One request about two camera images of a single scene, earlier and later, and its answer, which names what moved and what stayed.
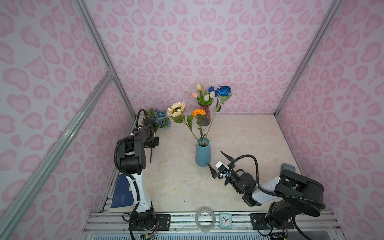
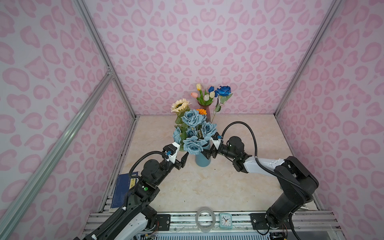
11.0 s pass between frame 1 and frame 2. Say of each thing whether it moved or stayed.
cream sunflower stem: moved
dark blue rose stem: stayed
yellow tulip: stayed
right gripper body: moved
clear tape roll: stayed
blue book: stayed
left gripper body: moved
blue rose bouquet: moved
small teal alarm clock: stayed
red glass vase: stayed
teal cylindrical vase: stayed
